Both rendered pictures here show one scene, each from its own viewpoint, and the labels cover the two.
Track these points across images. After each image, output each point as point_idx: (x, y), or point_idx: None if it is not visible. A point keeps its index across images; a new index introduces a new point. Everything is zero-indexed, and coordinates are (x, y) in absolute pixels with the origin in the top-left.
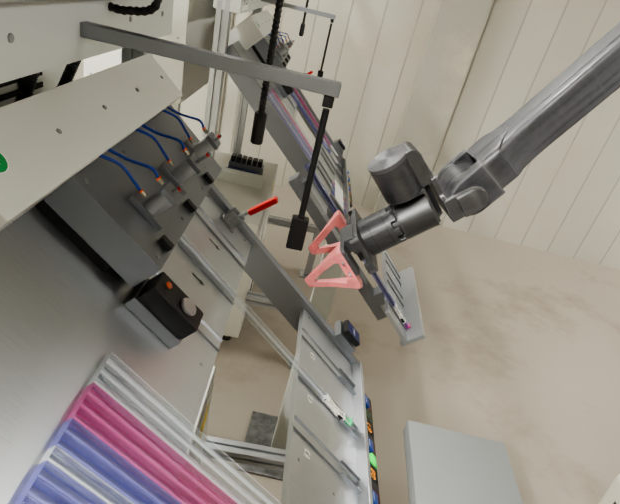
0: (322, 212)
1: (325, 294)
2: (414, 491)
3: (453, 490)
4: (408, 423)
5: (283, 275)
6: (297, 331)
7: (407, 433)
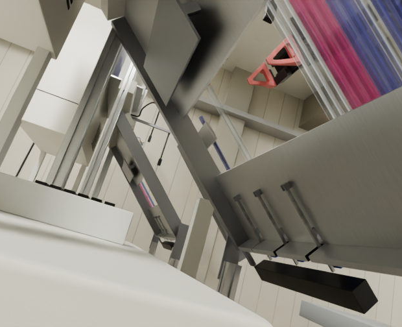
0: (214, 137)
1: (200, 234)
2: (348, 318)
3: (375, 324)
4: (303, 300)
5: (205, 145)
6: (211, 198)
7: (307, 306)
